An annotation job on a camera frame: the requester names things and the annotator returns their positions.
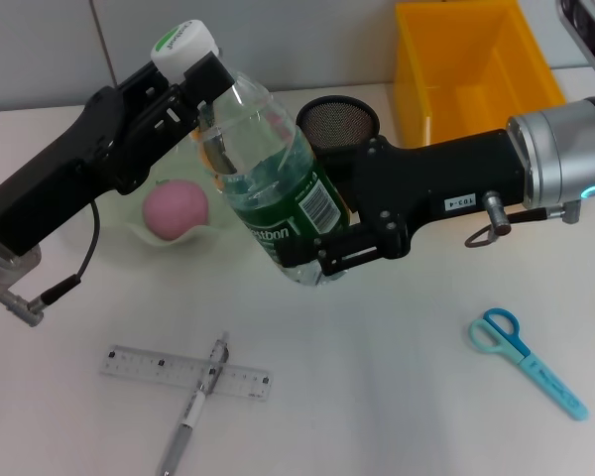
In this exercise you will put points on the blue scissors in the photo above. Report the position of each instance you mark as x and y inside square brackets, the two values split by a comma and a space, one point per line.
[550, 384]

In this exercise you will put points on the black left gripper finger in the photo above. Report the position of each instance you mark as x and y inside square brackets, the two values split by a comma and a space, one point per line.
[208, 79]

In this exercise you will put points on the black mesh pen holder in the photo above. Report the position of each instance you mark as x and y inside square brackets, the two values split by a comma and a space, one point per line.
[337, 124]

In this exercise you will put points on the clear water bottle green label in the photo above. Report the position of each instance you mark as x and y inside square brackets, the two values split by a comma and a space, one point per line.
[263, 149]

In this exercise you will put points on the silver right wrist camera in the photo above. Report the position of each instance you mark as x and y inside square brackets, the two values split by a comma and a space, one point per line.
[590, 35]

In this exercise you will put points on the clear plastic ruler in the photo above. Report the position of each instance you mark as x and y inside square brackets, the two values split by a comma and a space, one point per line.
[144, 367]

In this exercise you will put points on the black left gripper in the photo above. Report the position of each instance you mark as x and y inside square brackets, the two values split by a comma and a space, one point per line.
[69, 168]

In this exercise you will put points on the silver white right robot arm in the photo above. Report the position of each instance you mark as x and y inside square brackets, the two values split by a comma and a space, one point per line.
[565, 154]

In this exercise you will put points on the pale green wavy fruit plate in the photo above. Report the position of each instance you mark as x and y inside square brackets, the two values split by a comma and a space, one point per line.
[213, 225]

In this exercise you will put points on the grey white pen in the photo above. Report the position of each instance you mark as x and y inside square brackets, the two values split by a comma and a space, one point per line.
[193, 411]

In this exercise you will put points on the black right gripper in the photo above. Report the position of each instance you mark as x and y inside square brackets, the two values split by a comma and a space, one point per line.
[436, 178]

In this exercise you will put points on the pink peach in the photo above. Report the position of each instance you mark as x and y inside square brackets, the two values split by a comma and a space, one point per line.
[176, 208]

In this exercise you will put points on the yellow plastic bin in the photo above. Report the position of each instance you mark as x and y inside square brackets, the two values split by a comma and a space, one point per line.
[476, 59]

